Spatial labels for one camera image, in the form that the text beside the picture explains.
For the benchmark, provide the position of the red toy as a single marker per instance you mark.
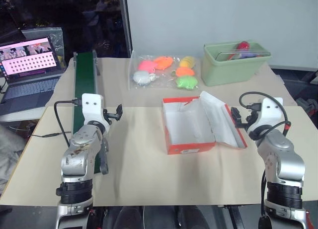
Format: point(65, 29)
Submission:
point(243, 45)

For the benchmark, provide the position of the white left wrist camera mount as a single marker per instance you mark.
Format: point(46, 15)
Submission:
point(92, 112)

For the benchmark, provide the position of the grey metal post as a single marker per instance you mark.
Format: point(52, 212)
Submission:
point(126, 22)

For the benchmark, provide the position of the dark rounded shape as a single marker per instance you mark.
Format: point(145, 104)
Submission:
point(129, 217)

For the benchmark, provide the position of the grey fabric bundle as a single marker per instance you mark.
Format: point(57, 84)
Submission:
point(10, 154)

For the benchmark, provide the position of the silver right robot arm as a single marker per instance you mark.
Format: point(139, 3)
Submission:
point(285, 162)

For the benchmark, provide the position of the green plastic bin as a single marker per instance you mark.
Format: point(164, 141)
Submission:
point(228, 70)

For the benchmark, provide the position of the orange shoe box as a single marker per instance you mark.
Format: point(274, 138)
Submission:
point(188, 145)

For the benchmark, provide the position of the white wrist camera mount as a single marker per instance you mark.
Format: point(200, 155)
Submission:
point(269, 114)
point(92, 112)

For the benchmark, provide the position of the pink toy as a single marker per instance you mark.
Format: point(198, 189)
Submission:
point(146, 65)

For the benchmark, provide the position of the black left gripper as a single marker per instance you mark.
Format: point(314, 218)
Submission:
point(109, 114)

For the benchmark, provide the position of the yellow toy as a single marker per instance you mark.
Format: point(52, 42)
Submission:
point(187, 61)

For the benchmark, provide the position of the green conveyor belt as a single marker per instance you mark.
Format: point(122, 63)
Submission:
point(84, 75)

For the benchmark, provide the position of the purple toy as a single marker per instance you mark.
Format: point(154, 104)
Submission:
point(247, 55)

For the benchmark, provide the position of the green toy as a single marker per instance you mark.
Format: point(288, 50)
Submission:
point(186, 82)

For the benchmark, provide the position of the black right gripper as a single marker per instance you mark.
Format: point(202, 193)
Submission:
point(251, 126)

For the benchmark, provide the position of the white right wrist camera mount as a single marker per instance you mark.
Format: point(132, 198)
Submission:
point(269, 114)

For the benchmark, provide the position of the orange fish toy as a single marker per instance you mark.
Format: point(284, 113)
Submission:
point(164, 62)

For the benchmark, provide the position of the clear plastic toy bag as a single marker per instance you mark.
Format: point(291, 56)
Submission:
point(164, 80)

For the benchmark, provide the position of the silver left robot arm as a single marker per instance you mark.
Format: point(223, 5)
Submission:
point(77, 159)

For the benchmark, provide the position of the small orange toy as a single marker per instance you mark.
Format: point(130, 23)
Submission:
point(184, 71)

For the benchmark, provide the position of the grey laptop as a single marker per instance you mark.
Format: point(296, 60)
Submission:
point(27, 90)

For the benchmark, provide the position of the white round toy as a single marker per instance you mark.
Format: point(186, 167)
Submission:
point(141, 77)

